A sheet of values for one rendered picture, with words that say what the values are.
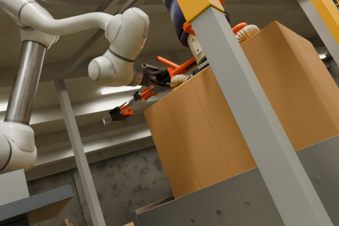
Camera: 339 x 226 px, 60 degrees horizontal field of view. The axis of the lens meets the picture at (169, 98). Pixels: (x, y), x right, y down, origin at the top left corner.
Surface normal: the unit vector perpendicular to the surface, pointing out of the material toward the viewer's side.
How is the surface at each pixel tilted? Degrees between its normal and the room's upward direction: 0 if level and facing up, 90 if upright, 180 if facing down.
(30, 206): 90
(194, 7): 90
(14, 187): 90
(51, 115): 90
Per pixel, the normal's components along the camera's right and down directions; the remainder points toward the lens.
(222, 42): -0.60, -0.03
